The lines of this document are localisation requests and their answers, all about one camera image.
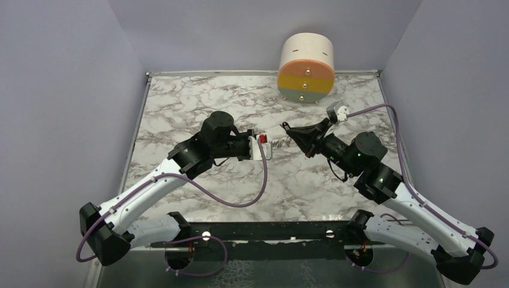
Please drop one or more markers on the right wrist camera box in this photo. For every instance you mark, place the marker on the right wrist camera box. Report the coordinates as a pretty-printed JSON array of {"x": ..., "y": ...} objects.
[{"x": 337, "y": 112}]

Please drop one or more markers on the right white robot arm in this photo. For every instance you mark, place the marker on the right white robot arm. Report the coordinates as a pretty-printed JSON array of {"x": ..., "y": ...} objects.
[{"x": 456, "y": 249}]

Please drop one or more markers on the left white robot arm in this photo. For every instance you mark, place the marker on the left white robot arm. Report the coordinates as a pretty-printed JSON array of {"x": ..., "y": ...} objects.
[{"x": 110, "y": 230}]

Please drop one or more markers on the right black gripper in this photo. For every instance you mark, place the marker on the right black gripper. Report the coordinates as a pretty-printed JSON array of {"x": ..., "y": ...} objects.
[{"x": 311, "y": 137}]

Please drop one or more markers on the black mounting rail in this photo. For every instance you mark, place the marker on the black mounting rail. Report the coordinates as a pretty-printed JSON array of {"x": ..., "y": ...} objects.
[{"x": 280, "y": 240}]

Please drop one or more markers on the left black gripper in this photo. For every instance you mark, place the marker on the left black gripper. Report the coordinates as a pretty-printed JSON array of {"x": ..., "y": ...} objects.
[{"x": 246, "y": 135}]

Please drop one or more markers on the red keychain with metal chain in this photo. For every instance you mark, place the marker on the red keychain with metal chain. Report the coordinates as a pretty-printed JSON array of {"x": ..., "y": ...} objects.
[{"x": 276, "y": 144}]

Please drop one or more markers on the round pastel drawer cabinet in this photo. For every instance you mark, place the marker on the round pastel drawer cabinet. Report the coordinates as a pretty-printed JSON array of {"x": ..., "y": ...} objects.
[{"x": 306, "y": 71}]

